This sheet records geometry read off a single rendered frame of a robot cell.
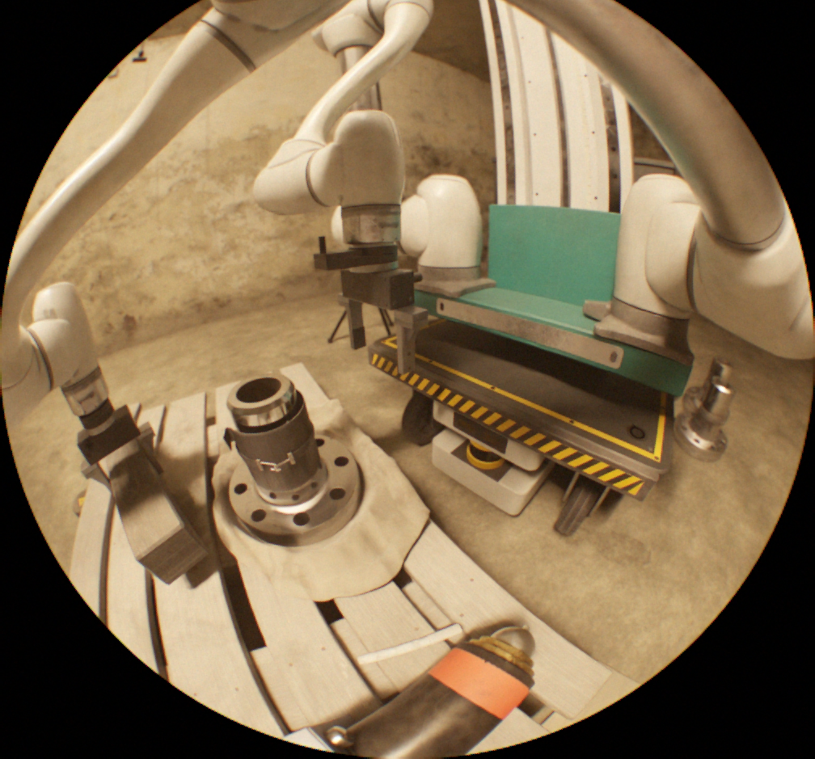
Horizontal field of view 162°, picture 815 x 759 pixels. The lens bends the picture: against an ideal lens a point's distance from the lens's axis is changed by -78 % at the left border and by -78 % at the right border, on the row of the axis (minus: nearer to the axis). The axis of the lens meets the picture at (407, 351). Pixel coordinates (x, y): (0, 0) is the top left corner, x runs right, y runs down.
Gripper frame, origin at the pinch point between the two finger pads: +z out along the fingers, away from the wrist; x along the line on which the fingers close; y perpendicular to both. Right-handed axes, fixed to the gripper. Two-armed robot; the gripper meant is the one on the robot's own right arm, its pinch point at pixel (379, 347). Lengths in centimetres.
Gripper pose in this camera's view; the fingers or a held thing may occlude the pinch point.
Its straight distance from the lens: 48.6
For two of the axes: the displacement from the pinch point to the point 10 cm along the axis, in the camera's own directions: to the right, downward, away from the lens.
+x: -6.8, -2.9, 6.8
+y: 7.4, -3.0, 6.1
